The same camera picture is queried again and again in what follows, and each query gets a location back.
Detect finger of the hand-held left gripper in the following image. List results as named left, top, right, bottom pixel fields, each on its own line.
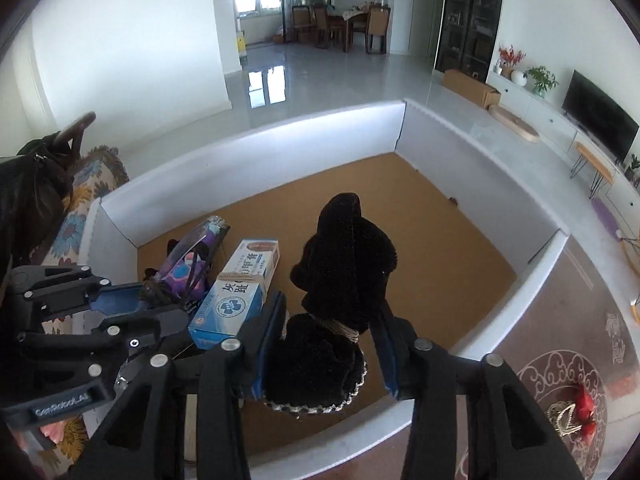
left=10, top=265, right=163, bottom=323
left=17, top=305, right=193, bottom=381

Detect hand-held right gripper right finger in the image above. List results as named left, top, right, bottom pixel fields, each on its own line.
left=372, top=302, right=586, bottom=480

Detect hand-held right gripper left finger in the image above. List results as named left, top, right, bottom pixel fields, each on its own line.
left=67, top=290, right=288, bottom=480

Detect blue lens glasses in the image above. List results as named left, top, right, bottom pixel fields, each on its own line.
left=141, top=237, right=223, bottom=316

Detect blue white medicine box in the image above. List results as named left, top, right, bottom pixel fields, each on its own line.
left=187, top=239, right=281, bottom=351

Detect purple toy package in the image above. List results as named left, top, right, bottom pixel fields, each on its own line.
left=150, top=216, right=232, bottom=306

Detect black velvet hair bow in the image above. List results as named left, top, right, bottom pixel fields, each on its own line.
left=262, top=191, right=399, bottom=415

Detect large white box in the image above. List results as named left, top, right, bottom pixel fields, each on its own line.
left=80, top=99, right=571, bottom=471

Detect beige elastic band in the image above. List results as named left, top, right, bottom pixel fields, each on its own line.
left=216, top=267, right=266, bottom=286

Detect black leather bag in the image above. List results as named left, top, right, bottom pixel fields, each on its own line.
left=0, top=112, right=98, bottom=281

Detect red cloth pouch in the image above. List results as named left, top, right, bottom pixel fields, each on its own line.
left=572, top=385, right=598, bottom=436

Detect purple floor mat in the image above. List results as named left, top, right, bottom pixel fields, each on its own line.
left=590, top=197, right=631, bottom=243

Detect oval wooden board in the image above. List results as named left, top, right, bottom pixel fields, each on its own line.
left=487, top=104, right=541, bottom=143

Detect flat cardboard box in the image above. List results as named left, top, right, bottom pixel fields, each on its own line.
left=442, top=69, right=502, bottom=109

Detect wooden bench with metal legs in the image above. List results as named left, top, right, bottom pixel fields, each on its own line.
left=570, top=141, right=615, bottom=200

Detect white television cabinet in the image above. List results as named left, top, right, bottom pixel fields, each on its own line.
left=487, top=70, right=640, bottom=233

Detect bushy green potted plant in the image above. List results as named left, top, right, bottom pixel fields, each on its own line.
left=525, top=65, right=560, bottom=98

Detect black television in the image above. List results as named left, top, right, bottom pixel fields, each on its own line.
left=561, top=70, right=640, bottom=161

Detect red flower bouquet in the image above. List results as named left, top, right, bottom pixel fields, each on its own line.
left=497, top=45, right=527, bottom=70

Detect wooden dining chair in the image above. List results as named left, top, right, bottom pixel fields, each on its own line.
left=291, top=5, right=317, bottom=46
left=366, top=6, right=392, bottom=55
left=312, top=5, right=333, bottom=50

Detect wooden dining table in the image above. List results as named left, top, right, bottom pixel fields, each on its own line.
left=327, top=10, right=371, bottom=53

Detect white door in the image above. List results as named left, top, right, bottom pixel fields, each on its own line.
left=410, top=0, right=443, bottom=58

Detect dark glass display cabinet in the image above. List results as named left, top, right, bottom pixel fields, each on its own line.
left=432, top=0, right=506, bottom=83

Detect white pearl bead string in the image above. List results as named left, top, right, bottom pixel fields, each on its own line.
left=546, top=402, right=581, bottom=436

